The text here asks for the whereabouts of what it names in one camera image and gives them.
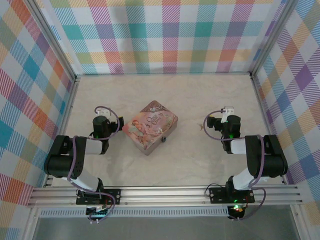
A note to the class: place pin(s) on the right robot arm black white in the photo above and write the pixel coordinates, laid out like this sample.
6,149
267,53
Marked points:
270,160

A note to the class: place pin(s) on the pink illustrated tin box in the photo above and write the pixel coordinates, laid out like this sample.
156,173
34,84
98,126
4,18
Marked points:
150,125

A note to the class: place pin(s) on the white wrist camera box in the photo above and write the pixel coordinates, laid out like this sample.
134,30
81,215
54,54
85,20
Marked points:
103,113
228,109

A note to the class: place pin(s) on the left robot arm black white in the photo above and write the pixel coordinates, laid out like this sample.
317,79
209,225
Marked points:
60,160

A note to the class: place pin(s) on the controller board with connector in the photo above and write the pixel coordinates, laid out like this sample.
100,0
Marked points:
100,213

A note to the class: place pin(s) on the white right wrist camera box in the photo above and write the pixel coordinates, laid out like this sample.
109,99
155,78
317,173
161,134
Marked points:
228,109

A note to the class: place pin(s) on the aluminium frame post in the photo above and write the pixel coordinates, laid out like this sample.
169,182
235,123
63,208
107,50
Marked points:
55,40
270,37

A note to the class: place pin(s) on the controller board with green light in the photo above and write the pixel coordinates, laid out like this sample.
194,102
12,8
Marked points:
237,211

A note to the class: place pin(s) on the aluminium rear rail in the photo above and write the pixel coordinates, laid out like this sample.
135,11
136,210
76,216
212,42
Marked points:
162,74

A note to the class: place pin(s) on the plaid backdrop cloth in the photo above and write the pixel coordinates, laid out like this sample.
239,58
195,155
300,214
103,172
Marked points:
20,100
162,37
300,87

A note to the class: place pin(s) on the aluminium side rail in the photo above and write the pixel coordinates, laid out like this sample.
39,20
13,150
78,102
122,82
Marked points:
63,125
264,112

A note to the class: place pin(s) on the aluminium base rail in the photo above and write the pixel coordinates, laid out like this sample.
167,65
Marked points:
162,195

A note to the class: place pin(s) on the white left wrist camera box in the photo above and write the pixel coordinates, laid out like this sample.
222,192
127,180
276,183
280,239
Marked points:
103,113

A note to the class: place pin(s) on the small dark padlock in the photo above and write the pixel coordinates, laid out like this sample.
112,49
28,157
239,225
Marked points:
164,139

